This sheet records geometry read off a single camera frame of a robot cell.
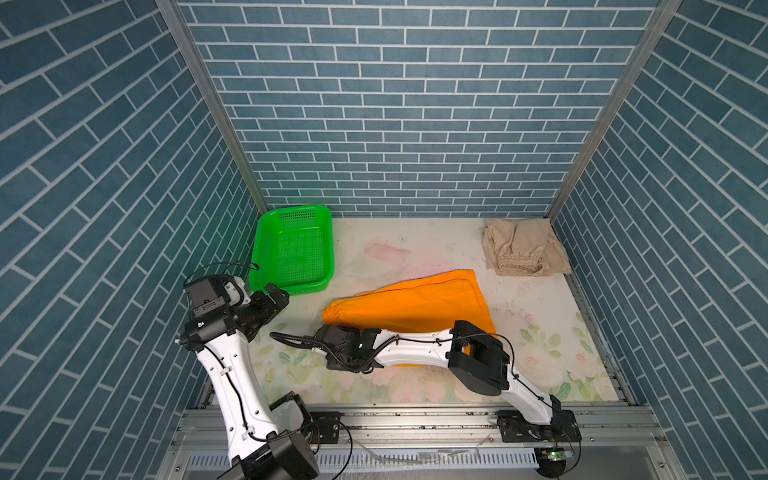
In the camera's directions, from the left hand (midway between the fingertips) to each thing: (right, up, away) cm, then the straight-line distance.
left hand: (275, 302), depth 73 cm
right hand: (+11, -14, +13) cm, 22 cm away
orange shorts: (+42, -5, +21) cm, 47 cm away
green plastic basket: (-9, +12, +39) cm, 42 cm away
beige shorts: (+77, +13, +35) cm, 86 cm away
